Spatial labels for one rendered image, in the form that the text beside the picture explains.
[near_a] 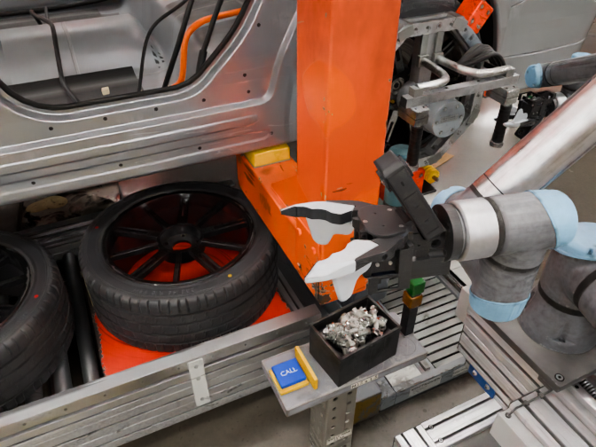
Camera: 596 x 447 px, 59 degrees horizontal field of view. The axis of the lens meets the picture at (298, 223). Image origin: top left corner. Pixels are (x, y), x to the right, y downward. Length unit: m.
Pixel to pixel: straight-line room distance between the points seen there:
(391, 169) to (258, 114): 1.15
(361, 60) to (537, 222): 0.59
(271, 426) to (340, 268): 1.38
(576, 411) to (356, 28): 0.84
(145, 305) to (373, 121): 0.85
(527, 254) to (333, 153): 0.62
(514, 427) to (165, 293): 1.00
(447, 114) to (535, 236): 1.11
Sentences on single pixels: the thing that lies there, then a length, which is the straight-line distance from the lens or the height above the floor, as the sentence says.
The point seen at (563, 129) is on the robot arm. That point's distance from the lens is 0.82.
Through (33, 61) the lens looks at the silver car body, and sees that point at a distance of 2.33.
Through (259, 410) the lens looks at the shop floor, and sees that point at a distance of 1.93.
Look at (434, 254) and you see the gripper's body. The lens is 0.66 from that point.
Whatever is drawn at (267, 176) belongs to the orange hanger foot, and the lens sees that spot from 1.74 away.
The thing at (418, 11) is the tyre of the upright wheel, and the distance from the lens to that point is 1.84.
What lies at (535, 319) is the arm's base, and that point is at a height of 0.86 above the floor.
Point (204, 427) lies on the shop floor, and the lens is 1.92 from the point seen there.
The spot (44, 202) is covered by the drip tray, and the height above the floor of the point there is 0.01.
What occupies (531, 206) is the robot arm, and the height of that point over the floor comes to 1.25.
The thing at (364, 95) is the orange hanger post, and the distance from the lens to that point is 1.18.
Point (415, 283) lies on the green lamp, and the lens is 1.41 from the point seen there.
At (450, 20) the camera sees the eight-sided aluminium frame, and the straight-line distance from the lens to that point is 1.82.
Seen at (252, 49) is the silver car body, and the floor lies 1.07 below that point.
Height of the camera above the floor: 1.62
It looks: 38 degrees down
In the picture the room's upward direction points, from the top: straight up
